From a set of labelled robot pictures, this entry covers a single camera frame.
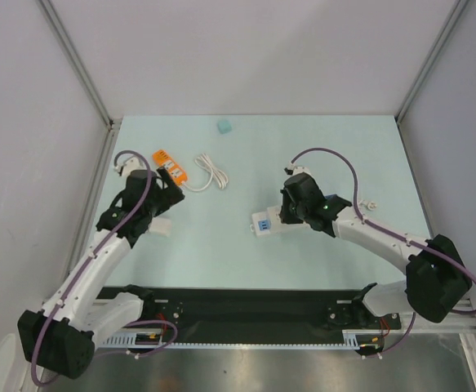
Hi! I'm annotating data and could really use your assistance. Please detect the orange power strip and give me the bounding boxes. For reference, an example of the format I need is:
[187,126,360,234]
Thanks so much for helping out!
[152,149,188,185]

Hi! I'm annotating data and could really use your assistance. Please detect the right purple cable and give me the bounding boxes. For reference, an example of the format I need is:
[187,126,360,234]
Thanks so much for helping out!
[290,147,476,315]

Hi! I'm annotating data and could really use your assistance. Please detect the right aluminium frame post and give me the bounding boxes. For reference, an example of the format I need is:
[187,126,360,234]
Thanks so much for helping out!
[394,0,471,123]

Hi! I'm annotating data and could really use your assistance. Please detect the left aluminium frame post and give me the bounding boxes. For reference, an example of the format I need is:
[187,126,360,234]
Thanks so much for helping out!
[35,0,121,131]

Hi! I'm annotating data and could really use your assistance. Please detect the white slotted cable duct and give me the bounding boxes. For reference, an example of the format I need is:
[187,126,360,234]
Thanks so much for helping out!
[100,327,383,351]

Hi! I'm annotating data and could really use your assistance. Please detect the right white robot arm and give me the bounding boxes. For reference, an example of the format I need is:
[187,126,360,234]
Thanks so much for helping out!
[279,167,472,327]

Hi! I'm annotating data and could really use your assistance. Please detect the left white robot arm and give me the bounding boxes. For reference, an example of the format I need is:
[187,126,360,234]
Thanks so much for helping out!
[17,167,185,379]

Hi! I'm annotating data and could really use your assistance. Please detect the small white adapter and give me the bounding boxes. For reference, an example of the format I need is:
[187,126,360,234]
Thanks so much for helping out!
[148,217,172,237]

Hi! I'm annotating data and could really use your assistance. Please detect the white colourful power strip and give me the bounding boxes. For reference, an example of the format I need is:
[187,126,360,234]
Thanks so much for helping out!
[250,206,308,237]

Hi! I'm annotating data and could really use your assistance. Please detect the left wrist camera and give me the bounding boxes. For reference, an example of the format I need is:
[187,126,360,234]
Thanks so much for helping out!
[113,156,145,177]

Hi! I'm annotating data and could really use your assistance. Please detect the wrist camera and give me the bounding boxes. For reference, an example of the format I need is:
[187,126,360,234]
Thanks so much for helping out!
[284,163,311,176]
[113,156,145,177]

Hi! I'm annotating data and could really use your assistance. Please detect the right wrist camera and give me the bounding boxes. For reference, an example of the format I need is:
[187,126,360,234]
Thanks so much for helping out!
[284,163,311,176]

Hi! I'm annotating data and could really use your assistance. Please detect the teal cube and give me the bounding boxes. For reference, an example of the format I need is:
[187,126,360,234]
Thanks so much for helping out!
[216,119,233,134]

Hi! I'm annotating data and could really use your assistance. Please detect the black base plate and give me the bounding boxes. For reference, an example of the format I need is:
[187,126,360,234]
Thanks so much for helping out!
[94,287,410,344]

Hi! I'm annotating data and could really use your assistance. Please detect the aluminium frame post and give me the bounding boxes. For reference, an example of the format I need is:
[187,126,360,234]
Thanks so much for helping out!
[394,0,471,123]
[35,0,121,131]

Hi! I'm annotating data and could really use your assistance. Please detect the white cord of orange strip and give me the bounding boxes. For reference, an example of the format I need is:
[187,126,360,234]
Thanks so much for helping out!
[182,153,229,193]

